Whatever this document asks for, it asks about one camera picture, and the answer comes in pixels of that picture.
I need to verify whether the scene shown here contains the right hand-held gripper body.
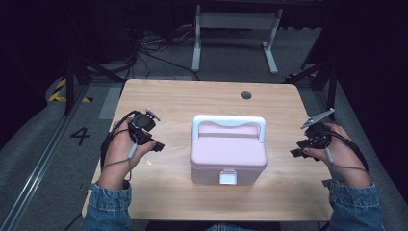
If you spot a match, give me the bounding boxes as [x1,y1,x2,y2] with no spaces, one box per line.
[299,107,336,150]

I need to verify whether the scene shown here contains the pink storage box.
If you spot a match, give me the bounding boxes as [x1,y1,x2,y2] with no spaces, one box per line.
[190,114,268,187]

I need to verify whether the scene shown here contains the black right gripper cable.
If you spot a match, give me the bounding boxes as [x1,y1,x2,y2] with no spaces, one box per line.
[323,129,370,173]

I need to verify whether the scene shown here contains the yellow black floor tape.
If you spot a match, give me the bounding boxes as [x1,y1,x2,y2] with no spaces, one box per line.
[47,78,94,104]

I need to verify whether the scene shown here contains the metal floor rail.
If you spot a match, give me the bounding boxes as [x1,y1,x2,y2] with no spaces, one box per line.
[0,86,89,231]

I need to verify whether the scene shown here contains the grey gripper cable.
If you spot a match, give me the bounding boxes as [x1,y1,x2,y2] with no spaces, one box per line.
[101,134,140,182]
[324,146,370,175]

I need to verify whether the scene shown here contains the person's left hand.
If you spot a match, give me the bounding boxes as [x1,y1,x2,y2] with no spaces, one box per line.
[97,116,158,191]

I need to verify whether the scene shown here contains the grey left gripper cable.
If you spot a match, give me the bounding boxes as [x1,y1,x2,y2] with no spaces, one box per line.
[101,134,140,182]

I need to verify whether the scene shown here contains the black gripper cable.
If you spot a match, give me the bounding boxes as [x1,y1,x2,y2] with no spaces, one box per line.
[99,110,140,171]
[323,129,370,173]

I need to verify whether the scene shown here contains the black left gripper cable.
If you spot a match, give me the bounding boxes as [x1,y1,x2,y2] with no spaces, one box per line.
[99,110,140,171]

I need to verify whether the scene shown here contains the black tripod stand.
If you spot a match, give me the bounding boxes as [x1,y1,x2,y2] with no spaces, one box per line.
[63,54,126,116]
[284,61,340,123]

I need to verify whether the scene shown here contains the person's right hand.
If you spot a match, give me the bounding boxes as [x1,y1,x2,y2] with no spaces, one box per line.
[303,122,372,189]

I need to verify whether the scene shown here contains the grey right gripper cable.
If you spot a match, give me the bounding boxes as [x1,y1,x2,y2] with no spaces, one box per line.
[324,146,370,175]

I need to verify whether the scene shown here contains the white metal table frame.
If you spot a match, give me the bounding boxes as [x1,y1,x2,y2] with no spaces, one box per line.
[191,4,285,76]

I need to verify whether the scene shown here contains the black floor cables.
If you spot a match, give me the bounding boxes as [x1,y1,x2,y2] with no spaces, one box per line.
[118,25,201,97]

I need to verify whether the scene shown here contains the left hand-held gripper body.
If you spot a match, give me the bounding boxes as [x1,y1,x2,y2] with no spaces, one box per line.
[128,107,162,146]

